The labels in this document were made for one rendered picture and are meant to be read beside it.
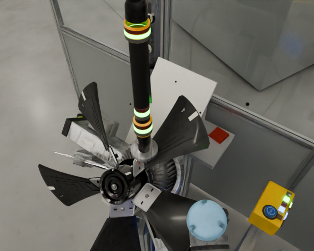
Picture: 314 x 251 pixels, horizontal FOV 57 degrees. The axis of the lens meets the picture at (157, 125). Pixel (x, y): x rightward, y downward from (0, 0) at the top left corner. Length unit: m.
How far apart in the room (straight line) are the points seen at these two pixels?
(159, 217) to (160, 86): 0.50
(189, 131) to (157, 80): 0.37
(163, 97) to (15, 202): 1.68
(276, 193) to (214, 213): 0.65
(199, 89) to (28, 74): 2.61
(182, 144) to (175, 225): 0.26
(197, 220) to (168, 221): 0.38
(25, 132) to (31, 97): 0.45
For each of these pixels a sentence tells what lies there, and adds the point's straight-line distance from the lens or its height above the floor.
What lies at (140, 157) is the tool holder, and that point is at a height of 1.46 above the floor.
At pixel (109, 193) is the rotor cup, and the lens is 0.98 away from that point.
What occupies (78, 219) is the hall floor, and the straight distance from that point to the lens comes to 2.30.
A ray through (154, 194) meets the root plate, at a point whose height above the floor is 1.18.
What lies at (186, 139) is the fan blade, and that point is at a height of 1.39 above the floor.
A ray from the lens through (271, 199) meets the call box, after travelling 1.18.
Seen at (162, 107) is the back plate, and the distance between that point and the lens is 1.15.
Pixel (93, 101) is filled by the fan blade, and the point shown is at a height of 1.38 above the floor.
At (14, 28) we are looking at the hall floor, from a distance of 4.30.
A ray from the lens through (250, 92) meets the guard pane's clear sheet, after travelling 1.42.
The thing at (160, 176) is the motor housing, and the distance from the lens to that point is 1.06.
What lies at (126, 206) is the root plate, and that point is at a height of 1.11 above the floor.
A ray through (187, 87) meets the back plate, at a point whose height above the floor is 1.32.
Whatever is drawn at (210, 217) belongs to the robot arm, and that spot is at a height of 1.55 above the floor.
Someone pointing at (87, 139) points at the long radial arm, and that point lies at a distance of 1.22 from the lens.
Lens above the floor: 2.07
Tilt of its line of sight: 51 degrees down
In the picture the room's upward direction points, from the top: straight up
